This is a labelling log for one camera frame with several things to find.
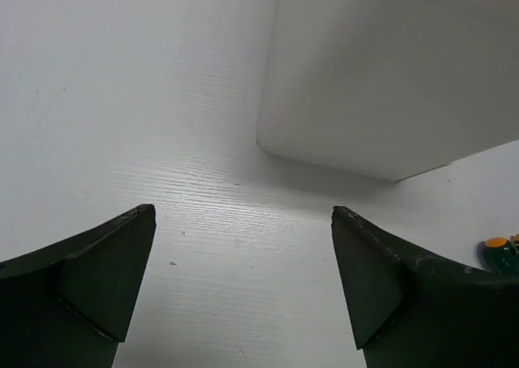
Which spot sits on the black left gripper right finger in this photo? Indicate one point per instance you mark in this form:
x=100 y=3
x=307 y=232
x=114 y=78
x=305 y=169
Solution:
x=410 y=307

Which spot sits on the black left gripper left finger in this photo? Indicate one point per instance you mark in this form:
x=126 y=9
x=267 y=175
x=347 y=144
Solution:
x=70 y=304

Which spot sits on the green stubby screwdriver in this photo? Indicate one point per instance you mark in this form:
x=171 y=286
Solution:
x=500 y=255

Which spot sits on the white drawer cabinet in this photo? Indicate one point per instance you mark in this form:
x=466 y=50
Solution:
x=390 y=89

